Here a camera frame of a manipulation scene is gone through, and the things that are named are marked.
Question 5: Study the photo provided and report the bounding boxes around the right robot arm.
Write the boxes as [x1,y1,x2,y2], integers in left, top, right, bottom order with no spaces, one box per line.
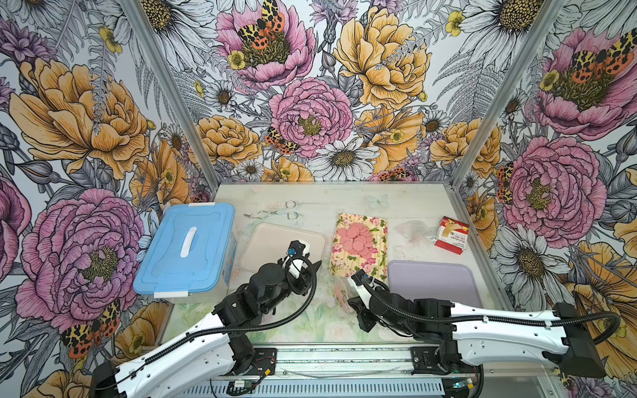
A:
[348,270,619,378]

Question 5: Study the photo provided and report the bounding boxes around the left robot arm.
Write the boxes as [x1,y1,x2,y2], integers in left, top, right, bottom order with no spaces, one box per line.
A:
[88,240,321,397]

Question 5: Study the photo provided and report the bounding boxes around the bag of pink wafers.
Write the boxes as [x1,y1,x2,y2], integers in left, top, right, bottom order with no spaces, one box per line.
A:
[333,278,354,313]

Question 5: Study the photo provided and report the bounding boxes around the pile of pink cookies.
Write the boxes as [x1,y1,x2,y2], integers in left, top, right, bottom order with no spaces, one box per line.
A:
[337,223,378,259]

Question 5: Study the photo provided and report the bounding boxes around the beige plastic tray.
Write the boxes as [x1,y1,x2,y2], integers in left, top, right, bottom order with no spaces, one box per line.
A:
[237,223,327,274]

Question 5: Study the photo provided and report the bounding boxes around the lavender plastic tray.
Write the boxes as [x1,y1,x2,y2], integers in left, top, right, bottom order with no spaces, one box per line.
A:
[388,260,482,308]

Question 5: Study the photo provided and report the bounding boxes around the metal scissors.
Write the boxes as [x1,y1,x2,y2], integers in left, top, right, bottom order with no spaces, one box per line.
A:
[244,200,300,221]

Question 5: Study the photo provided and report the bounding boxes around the blue lidded storage box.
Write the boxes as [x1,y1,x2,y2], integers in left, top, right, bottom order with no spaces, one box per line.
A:
[134,202,237,304]

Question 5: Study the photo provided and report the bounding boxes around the red white small box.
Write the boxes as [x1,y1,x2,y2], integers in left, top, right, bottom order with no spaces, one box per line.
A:
[434,217,469,255]

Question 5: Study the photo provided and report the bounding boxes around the yellow floral tray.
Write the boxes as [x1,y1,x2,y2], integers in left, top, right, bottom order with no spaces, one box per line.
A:
[328,213,388,282]

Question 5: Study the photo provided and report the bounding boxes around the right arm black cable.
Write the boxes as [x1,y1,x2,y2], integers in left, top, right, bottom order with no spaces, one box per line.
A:
[360,273,622,345]

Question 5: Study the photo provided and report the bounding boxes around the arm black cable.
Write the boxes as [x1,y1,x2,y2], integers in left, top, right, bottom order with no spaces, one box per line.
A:
[360,273,622,345]
[143,254,319,364]

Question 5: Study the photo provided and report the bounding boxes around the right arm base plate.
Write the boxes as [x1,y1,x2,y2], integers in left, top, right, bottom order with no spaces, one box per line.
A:
[410,346,476,376]

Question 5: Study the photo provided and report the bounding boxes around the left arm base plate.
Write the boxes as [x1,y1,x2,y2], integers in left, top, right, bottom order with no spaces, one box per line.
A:
[239,348,278,377]

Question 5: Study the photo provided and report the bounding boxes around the aluminium front rail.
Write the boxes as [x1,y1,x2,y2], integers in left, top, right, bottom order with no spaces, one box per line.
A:
[130,342,553,382]

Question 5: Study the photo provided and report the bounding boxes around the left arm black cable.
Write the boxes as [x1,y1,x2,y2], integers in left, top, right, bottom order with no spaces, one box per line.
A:
[143,254,319,364]

